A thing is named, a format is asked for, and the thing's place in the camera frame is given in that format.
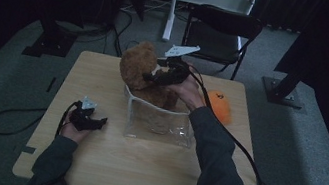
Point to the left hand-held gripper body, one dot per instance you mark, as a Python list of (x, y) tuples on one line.
[(83, 119)]

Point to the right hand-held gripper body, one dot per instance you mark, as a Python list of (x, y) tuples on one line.
[(176, 71)]

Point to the brown teddy bear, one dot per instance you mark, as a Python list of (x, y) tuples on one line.
[(138, 64)]

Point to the clear bag with white trim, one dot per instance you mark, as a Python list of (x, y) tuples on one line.
[(160, 125)]

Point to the person's left hand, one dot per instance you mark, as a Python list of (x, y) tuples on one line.
[(74, 134)]

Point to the person's right hand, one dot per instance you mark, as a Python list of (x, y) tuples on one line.
[(190, 94)]

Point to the black folding chair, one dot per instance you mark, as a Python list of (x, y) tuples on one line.
[(218, 40)]

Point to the orange plush toy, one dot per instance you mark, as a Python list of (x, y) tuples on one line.
[(221, 108)]

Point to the black stand base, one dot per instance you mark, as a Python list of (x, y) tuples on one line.
[(50, 43), (282, 90)]

